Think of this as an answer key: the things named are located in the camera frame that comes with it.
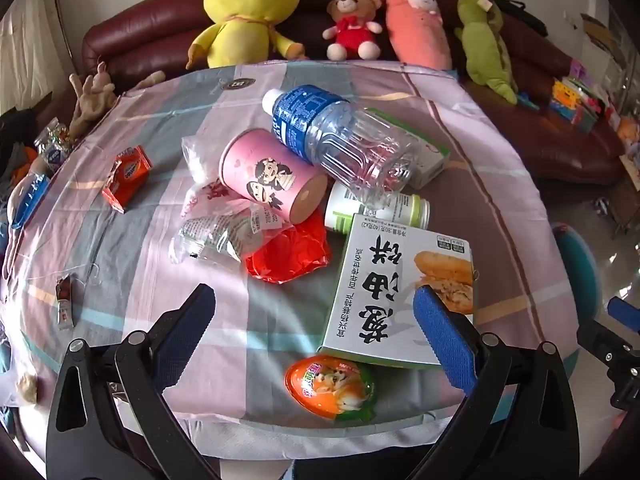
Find teal waste bin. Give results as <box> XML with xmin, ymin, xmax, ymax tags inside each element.
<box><xmin>552</xmin><ymin>223</ymin><xmax>603</xmax><ymax>361</ymax></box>

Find green dinosaur plush toy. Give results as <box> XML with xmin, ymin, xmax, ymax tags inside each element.
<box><xmin>454</xmin><ymin>0</ymin><xmax>518</xmax><ymax>106</ymax></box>

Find small red white sachet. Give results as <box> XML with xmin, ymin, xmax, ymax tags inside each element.
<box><xmin>54</xmin><ymin>275</ymin><xmax>76</xmax><ymax>331</ymax></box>

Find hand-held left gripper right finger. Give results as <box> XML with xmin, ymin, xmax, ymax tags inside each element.
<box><xmin>405</xmin><ymin>284</ymin><xmax>593</xmax><ymax>480</ymax></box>

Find white food box sandwich picture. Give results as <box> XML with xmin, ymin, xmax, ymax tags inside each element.
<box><xmin>320</xmin><ymin>213</ymin><xmax>476</xmax><ymax>371</ymax></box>

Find orange chocolate cake packet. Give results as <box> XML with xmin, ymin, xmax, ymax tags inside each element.
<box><xmin>101</xmin><ymin>146</ymin><xmax>152</xmax><ymax>213</ymax></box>

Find dark red leather sofa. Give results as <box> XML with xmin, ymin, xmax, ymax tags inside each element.
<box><xmin>81</xmin><ymin>0</ymin><xmax>626</xmax><ymax>186</ymax></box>

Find clear plastic bag red print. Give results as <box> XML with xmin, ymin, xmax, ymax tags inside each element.
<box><xmin>180</xmin><ymin>135</ymin><xmax>251</xmax><ymax>221</ymax></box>

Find beige rabbit plush toy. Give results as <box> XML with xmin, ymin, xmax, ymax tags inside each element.
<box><xmin>67</xmin><ymin>62</ymin><xmax>166</xmax><ymax>141</ymax></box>

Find cardboard box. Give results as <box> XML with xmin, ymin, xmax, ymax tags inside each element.
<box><xmin>580</xmin><ymin>12</ymin><xmax>626</xmax><ymax>61</ymax></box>

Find brown teddy bear red shirt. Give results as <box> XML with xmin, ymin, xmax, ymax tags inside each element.
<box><xmin>322</xmin><ymin>0</ymin><xmax>383</xmax><ymax>61</ymax></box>

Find checked pink grey tablecloth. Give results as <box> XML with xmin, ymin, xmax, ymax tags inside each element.
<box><xmin>0</xmin><ymin>60</ymin><xmax>581</xmax><ymax>461</ymax></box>

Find long black bag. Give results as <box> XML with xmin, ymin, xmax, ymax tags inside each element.
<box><xmin>452</xmin><ymin>0</ymin><xmax>548</xmax><ymax>36</ymax></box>

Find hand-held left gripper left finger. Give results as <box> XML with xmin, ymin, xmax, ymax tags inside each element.
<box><xmin>46</xmin><ymin>283</ymin><xmax>221</xmax><ymax>480</ymax></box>

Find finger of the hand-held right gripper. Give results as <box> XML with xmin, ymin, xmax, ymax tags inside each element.
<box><xmin>607</xmin><ymin>296</ymin><xmax>640</xmax><ymax>336</ymax></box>
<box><xmin>576</xmin><ymin>319</ymin><xmax>640</xmax><ymax>377</ymax></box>

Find colourful toy blocks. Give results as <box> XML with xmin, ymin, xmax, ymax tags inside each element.
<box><xmin>550</xmin><ymin>60</ymin><xmax>621</xmax><ymax>133</ymax></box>

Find white green carton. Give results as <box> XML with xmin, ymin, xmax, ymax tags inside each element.
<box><xmin>370</xmin><ymin>107</ymin><xmax>451</xmax><ymax>188</ymax></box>

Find red plastic bag yellow print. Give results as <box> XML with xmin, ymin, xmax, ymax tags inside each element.
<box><xmin>245</xmin><ymin>207</ymin><xmax>332</xmax><ymax>286</ymax></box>

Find pink carrot plush with bunny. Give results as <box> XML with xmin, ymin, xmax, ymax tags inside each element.
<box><xmin>385</xmin><ymin>0</ymin><xmax>453</xmax><ymax>70</ymax></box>

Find pink cartoon paper cup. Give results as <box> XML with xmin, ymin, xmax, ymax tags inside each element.
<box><xmin>218</xmin><ymin>129</ymin><xmax>328</xmax><ymax>225</ymax></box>

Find orange plastic toy egg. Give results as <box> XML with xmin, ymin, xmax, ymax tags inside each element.
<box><xmin>285</xmin><ymin>355</ymin><xmax>376</xmax><ymax>426</ymax></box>

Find clear plastic bottle blue label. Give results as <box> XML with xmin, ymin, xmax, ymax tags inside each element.
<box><xmin>262</xmin><ymin>86</ymin><xmax>423</xmax><ymax>196</ymax></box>

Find clear green snack wrapper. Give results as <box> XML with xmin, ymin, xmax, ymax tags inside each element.
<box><xmin>170</xmin><ymin>205</ymin><xmax>281</xmax><ymax>266</ymax></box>

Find yellow chick plush toy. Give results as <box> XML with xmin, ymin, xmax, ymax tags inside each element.
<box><xmin>186</xmin><ymin>0</ymin><xmax>303</xmax><ymax>70</ymax></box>

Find small white green bottle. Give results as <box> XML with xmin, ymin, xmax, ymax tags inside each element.
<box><xmin>324</xmin><ymin>182</ymin><xmax>431</xmax><ymax>233</ymax></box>

